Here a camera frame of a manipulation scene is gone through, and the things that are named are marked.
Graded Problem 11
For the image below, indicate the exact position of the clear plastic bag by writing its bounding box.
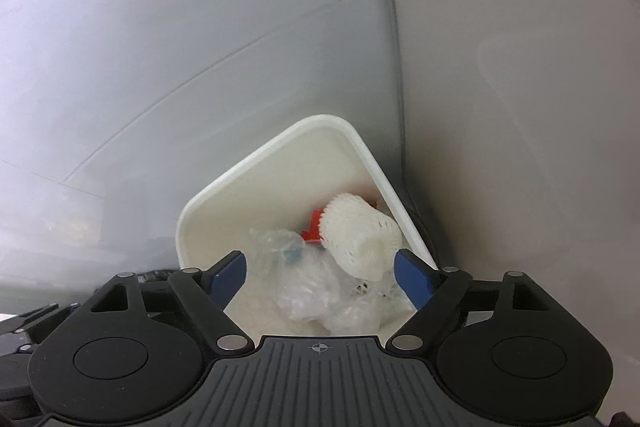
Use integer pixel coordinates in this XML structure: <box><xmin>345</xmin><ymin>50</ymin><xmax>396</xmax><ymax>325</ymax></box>
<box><xmin>272</xmin><ymin>252</ymin><xmax>396</xmax><ymax>335</ymax></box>

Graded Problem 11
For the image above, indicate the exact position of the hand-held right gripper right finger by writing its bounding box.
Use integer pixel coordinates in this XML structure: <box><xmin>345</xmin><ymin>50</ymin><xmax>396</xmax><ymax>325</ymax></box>
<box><xmin>387</xmin><ymin>248</ymin><xmax>551</xmax><ymax>353</ymax></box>

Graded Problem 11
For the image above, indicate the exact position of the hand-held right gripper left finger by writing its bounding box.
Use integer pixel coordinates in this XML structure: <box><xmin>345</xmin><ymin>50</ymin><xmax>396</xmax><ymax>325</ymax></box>
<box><xmin>89</xmin><ymin>249</ymin><xmax>253</xmax><ymax>353</ymax></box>

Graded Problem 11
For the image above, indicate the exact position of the white plastic waste bin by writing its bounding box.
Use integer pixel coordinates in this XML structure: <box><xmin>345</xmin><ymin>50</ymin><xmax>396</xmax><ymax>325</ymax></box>
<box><xmin>176</xmin><ymin>113</ymin><xmax>440</xmax><ymax>338</ymax></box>

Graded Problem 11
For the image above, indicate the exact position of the white ribbed foam fruit net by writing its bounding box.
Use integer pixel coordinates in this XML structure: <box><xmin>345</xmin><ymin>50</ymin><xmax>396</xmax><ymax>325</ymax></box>
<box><xmin>317</xmin><ymin>192</ymin><xmax>403</xmax><ymax>280</ymax></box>

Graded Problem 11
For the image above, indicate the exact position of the large white foam fruit net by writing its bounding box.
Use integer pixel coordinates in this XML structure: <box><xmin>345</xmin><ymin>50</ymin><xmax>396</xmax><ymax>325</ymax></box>
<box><xmin>350</xmin><ymin>277</ymin><xmax>401</xmax><ymax>303</ymax></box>

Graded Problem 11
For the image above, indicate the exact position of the grey kitchen cabinet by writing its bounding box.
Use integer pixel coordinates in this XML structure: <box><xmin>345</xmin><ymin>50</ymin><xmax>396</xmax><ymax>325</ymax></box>
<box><xmin>372</xmin><ymin>0</ymin><xmax>640</xmax><ymax>408</ymax></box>

